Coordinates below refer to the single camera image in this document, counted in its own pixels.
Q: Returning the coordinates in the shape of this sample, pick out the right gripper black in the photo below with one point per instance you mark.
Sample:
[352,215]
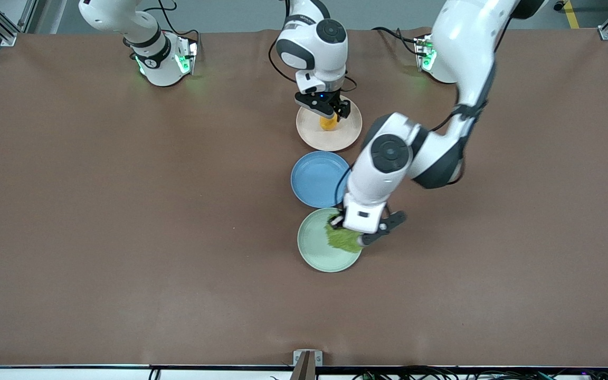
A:
[343,108]

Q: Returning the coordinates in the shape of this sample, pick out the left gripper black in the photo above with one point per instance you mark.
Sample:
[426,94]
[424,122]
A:
[337,220]

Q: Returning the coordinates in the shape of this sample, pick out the yellow lemon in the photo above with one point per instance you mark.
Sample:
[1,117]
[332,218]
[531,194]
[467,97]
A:
[328,125]

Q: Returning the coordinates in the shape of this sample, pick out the green lettuce leaf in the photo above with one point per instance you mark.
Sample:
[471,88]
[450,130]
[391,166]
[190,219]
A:
[343,241]

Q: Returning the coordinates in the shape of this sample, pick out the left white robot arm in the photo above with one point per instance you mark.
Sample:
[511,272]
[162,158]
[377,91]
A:
[473,47]

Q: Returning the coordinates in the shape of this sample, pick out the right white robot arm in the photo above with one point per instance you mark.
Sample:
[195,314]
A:
[156,58]

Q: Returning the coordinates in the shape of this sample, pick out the beige round plate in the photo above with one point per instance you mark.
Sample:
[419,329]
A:
[343,138]

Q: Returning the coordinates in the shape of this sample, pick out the light green round plate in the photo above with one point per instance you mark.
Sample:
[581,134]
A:
[314,250]

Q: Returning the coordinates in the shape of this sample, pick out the blue round plate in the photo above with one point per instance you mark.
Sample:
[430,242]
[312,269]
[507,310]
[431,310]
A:
[314,179]

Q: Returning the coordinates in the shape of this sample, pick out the brown table cover sheet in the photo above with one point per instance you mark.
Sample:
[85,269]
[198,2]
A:
[124,237]

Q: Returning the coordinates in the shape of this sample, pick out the metal table edge bracket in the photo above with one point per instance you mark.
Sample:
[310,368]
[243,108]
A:
[307,358]

